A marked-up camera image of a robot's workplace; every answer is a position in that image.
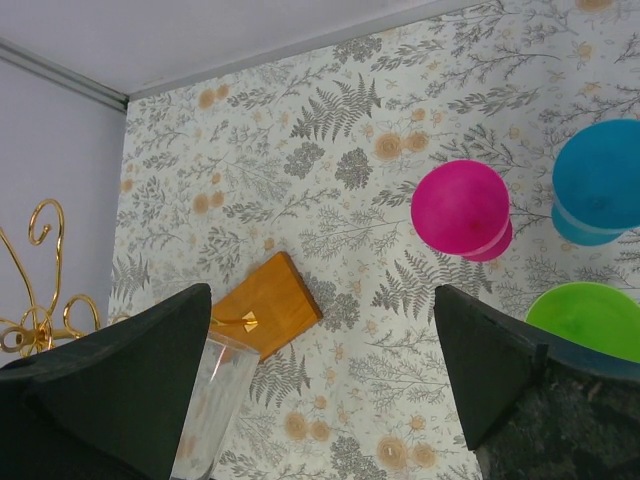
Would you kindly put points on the green wine glass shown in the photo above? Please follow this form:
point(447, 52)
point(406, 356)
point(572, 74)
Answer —
point(592, 315)

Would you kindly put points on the gold wire glass rack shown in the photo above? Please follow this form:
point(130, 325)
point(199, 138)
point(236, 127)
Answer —
point(269, 309)

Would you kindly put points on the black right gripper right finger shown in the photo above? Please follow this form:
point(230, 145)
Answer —
point(533, 405)

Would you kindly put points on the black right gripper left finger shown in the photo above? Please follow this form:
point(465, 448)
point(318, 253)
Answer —
point(110, 405)

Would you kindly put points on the floral table mat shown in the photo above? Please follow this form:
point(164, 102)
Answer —
point(318, 156)

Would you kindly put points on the clear wine glass front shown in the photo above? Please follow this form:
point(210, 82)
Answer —
point(225, 372)

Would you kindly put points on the blue wine glass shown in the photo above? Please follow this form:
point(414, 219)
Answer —
point(595, 183)

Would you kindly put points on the pink wine glass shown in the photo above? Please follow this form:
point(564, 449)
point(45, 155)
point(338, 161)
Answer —
point(462, 208)

